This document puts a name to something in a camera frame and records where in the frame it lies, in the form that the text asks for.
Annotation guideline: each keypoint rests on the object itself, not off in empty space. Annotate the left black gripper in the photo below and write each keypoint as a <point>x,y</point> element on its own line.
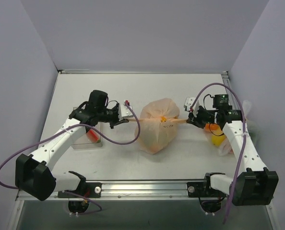
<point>115,117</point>

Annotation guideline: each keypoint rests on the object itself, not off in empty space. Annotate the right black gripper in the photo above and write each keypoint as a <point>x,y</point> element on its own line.
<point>196,117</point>

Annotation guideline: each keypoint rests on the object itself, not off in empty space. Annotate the fake watermelon slice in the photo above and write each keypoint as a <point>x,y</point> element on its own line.
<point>93,136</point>

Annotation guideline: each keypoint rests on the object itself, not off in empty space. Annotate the orange plastic shopping bag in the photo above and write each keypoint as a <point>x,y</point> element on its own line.
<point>159,121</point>

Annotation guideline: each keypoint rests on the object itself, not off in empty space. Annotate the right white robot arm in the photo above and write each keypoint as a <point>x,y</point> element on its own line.
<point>254,184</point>

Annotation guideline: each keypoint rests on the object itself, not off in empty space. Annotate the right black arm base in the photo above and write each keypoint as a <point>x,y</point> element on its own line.
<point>210,200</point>

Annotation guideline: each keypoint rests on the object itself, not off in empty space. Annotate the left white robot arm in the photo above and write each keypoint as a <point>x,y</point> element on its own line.
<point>33,172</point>

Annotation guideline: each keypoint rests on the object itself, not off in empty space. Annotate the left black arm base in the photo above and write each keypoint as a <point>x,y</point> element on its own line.
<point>81,200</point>

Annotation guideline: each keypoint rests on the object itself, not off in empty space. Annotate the clear plastic fruit box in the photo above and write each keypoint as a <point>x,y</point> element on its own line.
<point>83,143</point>

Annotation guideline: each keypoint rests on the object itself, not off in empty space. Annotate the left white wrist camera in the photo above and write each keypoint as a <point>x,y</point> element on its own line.
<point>124,112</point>

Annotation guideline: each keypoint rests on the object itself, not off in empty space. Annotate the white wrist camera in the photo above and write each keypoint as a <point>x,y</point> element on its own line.
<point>124,112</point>
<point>191,104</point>

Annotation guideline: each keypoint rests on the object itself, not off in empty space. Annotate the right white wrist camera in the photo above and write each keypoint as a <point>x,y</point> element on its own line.
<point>191,104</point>

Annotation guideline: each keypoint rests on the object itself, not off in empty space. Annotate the aluminium right side rail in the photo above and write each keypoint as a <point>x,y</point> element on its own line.
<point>229,83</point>

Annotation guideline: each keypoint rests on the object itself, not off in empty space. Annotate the aluminium rail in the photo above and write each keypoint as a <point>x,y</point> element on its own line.
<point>229,83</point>
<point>135,190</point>

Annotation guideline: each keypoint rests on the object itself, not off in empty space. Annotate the aluminium front rail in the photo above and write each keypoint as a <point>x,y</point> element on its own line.
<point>135,190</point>

